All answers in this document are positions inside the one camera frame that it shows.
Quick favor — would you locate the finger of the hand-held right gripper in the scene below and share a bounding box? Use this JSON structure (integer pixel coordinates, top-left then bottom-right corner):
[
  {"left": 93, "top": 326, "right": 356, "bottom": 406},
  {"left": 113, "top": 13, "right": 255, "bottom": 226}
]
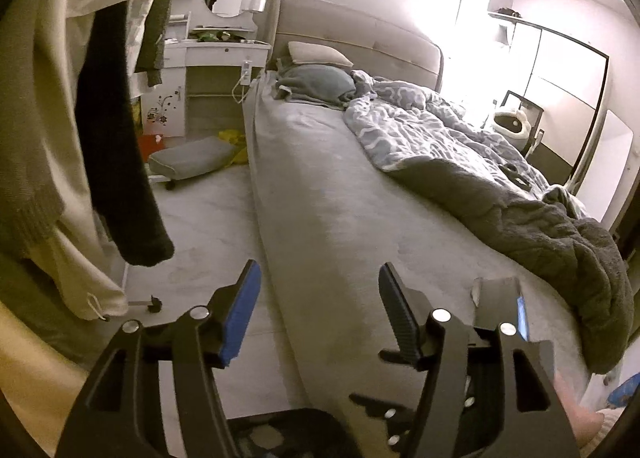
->
[
  {"left": 349, "top": 392, "right": 422, "bottom": 445},
  {"left": 471, "top": 277, "right": 531, "bottom": 344}
]

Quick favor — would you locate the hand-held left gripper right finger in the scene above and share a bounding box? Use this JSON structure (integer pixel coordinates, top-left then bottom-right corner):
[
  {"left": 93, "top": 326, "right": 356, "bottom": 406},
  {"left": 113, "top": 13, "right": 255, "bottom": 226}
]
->
[{"left": 378, "top": 262, "right": 582, "bottom": 458}]

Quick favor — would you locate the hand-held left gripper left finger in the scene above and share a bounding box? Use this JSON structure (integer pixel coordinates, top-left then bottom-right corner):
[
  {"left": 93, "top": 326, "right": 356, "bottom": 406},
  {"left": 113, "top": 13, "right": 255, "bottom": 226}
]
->
[{"left": 55, "top": 259, "right": 263, "bottom": 458}]

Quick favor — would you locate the black trash bin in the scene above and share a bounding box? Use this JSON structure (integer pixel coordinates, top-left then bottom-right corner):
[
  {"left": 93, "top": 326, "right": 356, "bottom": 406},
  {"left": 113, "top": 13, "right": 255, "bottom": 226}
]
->
[{"left": 225, "top": 407, "right": 362, "bottom": 458}]

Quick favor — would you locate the person's right hand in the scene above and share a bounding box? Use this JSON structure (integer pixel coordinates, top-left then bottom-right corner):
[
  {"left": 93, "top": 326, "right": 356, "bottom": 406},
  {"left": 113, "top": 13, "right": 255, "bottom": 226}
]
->
[{"left": 551, "top": 370, "right": 604, "bottom": 445}]

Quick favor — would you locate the dark grey fleece blanket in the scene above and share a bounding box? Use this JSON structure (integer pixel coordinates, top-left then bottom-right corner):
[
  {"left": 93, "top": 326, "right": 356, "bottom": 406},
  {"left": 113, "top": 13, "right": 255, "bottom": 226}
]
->
[{"left": 385, "top": 155, "right": 636, "bottom": 374}]

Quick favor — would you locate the clothes rack base with wheel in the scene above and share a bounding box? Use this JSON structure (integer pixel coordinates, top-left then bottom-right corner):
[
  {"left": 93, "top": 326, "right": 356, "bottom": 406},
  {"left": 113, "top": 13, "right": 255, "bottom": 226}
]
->
[{"left": 127, "top": 295, "right": 164, "bottom": 315}]

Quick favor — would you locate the blue patterned item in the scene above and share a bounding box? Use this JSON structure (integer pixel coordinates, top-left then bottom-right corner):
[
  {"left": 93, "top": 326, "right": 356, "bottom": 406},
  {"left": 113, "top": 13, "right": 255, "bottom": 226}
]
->
[{"left": 607, "top": 380, "right": 639, "bottom": 409}]

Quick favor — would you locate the grey bed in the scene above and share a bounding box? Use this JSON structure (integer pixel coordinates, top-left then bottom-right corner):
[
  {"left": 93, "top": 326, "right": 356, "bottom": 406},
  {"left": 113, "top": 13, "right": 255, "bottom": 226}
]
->
[{"left": 241, "top": 69, "right": 636, "bottom": 419}]

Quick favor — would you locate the black object on blanket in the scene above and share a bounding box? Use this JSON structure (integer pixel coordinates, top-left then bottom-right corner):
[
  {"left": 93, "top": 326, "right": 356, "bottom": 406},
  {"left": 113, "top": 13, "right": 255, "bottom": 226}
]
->
[{"left": 500, "top": 163, "right": 532, "bottom": 192}]

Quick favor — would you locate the grey cushion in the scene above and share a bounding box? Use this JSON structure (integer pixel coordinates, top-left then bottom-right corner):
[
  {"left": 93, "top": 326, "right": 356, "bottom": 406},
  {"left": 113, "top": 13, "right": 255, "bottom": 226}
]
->
[{"left": 148, "top": 137, "right": 237, "bottom": 182}]

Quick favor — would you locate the yellow plastic bag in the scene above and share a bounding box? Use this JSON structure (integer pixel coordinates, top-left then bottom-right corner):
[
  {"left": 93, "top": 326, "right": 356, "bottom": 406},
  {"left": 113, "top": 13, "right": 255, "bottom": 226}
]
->
[{"left": 220, "top": 129, "right": 249, "bottom": 167}]

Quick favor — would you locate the grey patterned duvet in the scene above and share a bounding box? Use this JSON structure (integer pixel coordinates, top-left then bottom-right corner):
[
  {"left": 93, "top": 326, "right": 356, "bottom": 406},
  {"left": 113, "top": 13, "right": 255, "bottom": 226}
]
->
[{"left": 344, "top": 69, "right": 588, "bottom": 219}]

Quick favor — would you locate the olive green hanging garment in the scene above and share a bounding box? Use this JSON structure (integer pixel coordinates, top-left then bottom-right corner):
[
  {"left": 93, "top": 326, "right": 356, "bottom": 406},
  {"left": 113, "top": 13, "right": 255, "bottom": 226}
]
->
[{"left": 0, "top": 248, "right": 126, "bottom": 374}]

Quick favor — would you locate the black hanging garment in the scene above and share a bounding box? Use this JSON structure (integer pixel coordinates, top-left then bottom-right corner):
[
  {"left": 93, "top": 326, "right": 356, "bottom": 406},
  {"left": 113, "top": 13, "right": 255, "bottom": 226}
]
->
[{"left": 75, "top": 3, "right": 176, "bottom": 267}]

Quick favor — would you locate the cream hanging cloth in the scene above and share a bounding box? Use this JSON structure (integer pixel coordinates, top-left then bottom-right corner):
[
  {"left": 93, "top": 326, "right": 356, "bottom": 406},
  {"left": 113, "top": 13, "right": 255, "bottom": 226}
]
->
[{"left": 0, "top": 298, "right": 93, "bottom": 456}]

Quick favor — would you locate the grey pillow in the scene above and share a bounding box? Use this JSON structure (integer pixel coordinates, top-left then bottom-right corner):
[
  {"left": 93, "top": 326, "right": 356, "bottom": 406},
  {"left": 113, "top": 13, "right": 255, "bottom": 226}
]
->
[{"left": 274, "top": 63, "right": 357, "bottom": 110}]

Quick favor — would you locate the white vanity desk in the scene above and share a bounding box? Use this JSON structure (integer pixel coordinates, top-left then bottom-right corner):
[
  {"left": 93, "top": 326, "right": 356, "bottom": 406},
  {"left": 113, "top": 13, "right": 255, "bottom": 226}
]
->
[{"left": 132, "top": 0, "right": 273, "bottom": 139}]

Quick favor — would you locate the white pillow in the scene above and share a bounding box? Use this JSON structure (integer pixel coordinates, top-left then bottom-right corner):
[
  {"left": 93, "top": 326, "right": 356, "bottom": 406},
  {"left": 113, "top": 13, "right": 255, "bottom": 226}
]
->
[{"left": 287, "top": 41, "right": 354, "bottom": 68}]

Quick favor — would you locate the pile of desk clutter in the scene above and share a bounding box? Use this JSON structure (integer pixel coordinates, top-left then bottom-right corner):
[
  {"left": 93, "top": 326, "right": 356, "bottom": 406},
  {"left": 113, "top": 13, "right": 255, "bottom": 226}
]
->
[{"left": 192, "top": 28, "right": 247, "bottom": 44}]

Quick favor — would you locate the cream knit sweater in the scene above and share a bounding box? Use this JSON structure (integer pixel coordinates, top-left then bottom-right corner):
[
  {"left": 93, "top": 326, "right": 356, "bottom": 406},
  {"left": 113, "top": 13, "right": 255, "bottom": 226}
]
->
[{"left": 0, "top": 0, "right": 101, "bottom": 261}]

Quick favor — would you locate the grey upholstered headboard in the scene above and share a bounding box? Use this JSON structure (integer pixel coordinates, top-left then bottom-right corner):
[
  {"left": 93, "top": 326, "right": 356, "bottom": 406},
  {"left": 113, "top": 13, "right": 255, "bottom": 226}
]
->
[{"left": 265, "top": 0, "right": 445, "bottom": 92}]

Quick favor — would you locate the dark green knit garment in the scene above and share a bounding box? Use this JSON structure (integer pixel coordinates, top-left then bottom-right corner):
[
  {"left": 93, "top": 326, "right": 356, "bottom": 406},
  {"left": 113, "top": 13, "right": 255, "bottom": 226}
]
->
[{"left": 134, "top": 0, "right": 174, "bottom": 88}]

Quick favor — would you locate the black frame chair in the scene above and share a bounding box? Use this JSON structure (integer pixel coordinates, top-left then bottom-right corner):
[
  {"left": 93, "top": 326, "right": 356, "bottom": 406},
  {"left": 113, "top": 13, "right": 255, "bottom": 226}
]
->
[{"left": 500, "top": 91, "right": 546, "bottom": 157}]

